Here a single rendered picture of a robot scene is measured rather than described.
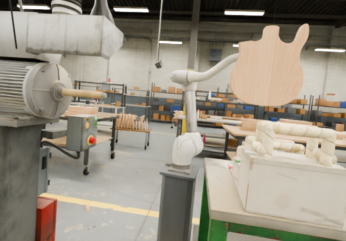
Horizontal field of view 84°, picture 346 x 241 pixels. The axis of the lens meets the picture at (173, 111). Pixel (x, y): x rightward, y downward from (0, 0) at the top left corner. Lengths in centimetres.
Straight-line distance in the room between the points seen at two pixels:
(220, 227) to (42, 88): 85
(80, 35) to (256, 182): 77
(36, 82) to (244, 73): 94
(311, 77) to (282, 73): 1236
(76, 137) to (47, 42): 55
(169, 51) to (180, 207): 1125
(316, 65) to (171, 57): 828
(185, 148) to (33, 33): 115
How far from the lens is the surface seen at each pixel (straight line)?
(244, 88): 106
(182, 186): 155
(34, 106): 95
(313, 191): 73
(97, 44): 76
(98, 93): 89
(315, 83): 1354
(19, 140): 113
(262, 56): 109
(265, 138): 66
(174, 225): 171
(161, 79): 1211
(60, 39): 84
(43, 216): 137
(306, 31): 119
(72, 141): 123
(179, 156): 153
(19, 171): 117
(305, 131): 69
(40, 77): 95
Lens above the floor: 125
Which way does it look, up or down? 3 degrees down
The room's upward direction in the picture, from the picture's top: 5 degrees clockwise
